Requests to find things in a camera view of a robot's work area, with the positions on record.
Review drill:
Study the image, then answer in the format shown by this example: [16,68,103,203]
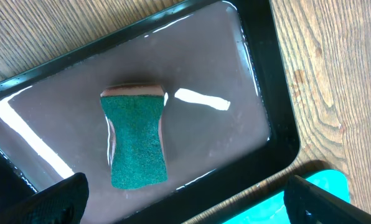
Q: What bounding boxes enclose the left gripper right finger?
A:
[284,175,371,224]

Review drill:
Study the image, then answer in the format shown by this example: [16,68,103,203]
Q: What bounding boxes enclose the teal plastic tray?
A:
[223,170,350,224]

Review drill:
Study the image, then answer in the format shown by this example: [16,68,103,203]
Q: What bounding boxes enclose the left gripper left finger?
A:
[0,172,89,224]

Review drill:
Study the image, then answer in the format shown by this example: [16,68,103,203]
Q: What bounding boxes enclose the black tray with maroon liquid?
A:
[0,1,299,223]

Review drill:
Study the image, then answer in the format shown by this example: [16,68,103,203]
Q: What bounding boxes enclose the pink and green sponge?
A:
[100,84,168,190]

